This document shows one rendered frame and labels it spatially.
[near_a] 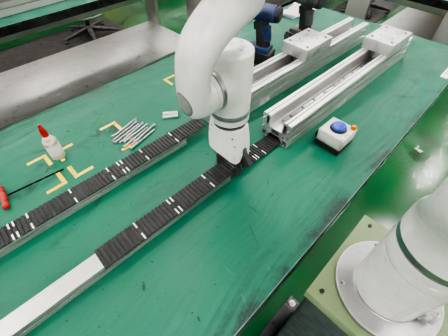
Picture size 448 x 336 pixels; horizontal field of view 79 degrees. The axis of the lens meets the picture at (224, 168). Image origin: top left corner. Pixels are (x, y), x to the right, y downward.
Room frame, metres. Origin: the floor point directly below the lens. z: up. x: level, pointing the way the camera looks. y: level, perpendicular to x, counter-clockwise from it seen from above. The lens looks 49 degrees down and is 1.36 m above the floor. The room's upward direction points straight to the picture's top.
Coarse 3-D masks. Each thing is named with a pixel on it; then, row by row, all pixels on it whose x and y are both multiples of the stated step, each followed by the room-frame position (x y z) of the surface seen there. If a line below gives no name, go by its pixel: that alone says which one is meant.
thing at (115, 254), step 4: (104, 244) 0.25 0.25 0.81; (108, 244) 0.25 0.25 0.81; (112, 244) 0.25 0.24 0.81; (108, 248) 0.24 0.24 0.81; (112, 248) 0.25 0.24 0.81; (116, 248) 0.24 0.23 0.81; (108, 252) 0.24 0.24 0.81; (112, 252) 0.24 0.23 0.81; (116, 252) 0.24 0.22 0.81; (120, 252) 0.24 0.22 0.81; (112, 256) 0.23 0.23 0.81; (116, 256) 0.23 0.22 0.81; (120, 256) 0.23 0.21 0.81; (116, 260) 0.22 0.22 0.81
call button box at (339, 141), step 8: (336, 120) 0.63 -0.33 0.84; (320, 128) 0.59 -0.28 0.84; (328, 128) 0.59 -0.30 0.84; (320, 136) 0.58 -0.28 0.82; (328, 136) 0.57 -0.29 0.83; (336, 136) 0.56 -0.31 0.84; (344, 136) 0.56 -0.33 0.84; (352, 136) 0.57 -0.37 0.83; (320, 144) 0.58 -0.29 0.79; (328, 144) 0.56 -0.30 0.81; (336, 144) 0.55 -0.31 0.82; (344, 144) 0.55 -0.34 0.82; (336, 152) 0.54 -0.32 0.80
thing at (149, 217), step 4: (144, 216) 0.32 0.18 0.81; (148, 216) 0.32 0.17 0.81; (152, 216) 0.32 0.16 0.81; (148, 220) 0.31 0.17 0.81; (152, 220) 0.31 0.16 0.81; (156, 220) 0.31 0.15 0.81; (152, 224) 0.30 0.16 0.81; (156, 224) 0.30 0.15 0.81; (160, 224) 0.30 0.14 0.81; (156, 228) 0.29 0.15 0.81
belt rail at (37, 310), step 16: (208, 192) 0.40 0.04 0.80; (192, 208) 0.36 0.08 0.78; (144, 240) 0.27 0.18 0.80; (96, 256) 0.23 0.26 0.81; (128, 256) 0.24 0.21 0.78; (80, 272) 0.20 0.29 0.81; (96, 272) 0.20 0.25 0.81; (48, 288) 0.17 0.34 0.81; (64, 288) 0.17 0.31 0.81; (80, 288) 0.17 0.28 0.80; (32, 304) 0.14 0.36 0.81; (48, 304) 0.14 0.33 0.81; (64, 304) 0.14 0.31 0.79; (0, 320) 0.11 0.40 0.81; (16, 320) 0.11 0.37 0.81; (32, 320) 0.11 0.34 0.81
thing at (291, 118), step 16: (352, 64) 0.94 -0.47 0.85; (368, 64) 0.91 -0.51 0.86; (384, 64) 0.96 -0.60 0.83; (320, 80) 0.80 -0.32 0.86; (336, 80) 0.87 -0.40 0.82; (352, 80) 0.80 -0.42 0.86; (368, 80) 0.89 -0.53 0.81; (288, 96) 0.71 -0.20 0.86; (304, 96) 0.73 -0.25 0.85; (320, 96) 0.75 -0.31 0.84; (336, 96) 0.73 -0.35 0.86; (352, 96) 0.83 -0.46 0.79; (272, 112) 0.64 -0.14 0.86; (288, 112) 0.68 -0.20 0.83; (304, 112) 0.64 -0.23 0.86; (320, 112) 0.67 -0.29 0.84; (272, 128) 0.61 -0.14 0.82; (288, 128) 0.58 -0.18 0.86; (304, 128) 0.63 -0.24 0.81; (288, 144) 0.57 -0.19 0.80
